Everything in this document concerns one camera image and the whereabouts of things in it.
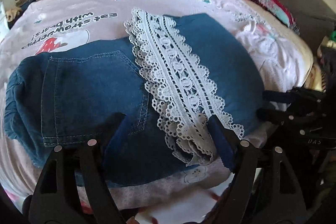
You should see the blue denim pants lace trim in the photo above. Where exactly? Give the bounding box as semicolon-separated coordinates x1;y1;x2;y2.
3;9;264;188

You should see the colourful floral pillow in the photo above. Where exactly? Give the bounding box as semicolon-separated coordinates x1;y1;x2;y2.
252;0;300;35

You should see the pink strawberry bear bedsheet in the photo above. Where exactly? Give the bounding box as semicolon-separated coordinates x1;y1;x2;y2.
1;0;313;209

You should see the pile of clothes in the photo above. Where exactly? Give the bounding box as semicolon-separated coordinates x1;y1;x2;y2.
6;0;36;23

